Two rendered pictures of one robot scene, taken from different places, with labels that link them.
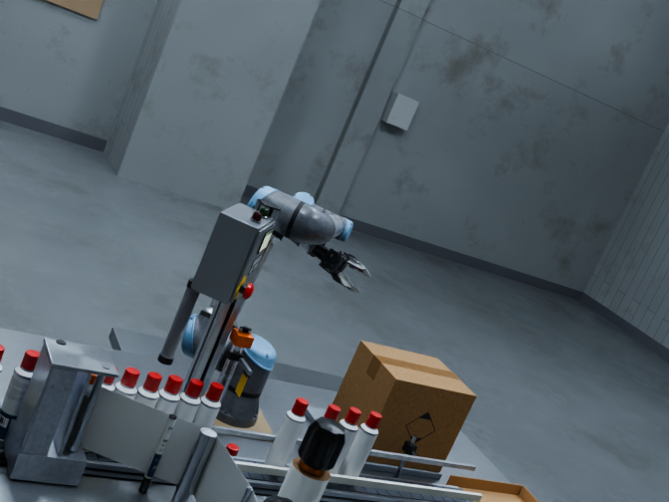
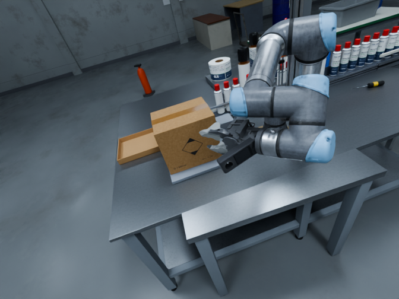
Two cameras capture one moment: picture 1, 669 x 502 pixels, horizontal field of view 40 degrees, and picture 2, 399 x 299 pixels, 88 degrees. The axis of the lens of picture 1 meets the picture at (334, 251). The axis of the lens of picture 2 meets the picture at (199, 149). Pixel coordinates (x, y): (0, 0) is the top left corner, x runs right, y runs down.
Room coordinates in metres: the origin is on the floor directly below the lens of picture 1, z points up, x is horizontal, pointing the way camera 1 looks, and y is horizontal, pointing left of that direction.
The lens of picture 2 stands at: (3.45, 0.08, 1.61)
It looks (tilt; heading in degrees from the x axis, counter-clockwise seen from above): 38 degrees down; 205
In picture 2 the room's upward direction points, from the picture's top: 16 degrees counter-clockwise
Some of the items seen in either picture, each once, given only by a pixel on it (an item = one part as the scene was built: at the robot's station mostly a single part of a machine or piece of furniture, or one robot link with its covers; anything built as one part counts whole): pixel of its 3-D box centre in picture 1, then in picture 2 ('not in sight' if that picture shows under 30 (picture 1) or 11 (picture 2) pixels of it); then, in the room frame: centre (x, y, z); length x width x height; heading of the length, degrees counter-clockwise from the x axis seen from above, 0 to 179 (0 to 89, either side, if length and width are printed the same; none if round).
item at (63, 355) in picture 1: (81, 357); not in sight; (1.70, 0.38, 1.14); 0.14 x 0.11 x 0.01; 121
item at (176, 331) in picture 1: (180, 322); not in sight; (2.00, 0.26, 1.18); 0.04 x 0.04 x 0.21
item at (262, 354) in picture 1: (249, 361); (276, 108); (2.41, 0.10, 1.00); 0.13 x 0.12 x 0.14; 84
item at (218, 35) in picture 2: not in sight; (211, 29); (-3.88, -1.86, 0.35); 2.05 x 0.66 x 0.70; 29
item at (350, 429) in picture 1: (339, 444); (228, 96); (2.18, -0.21, 0.98); 0.05 x 0.05 x 0.20
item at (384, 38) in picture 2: not in sight; (381, 45); (1.55, 0.81, 0.98); 0.05 x 0.05 x 0.20
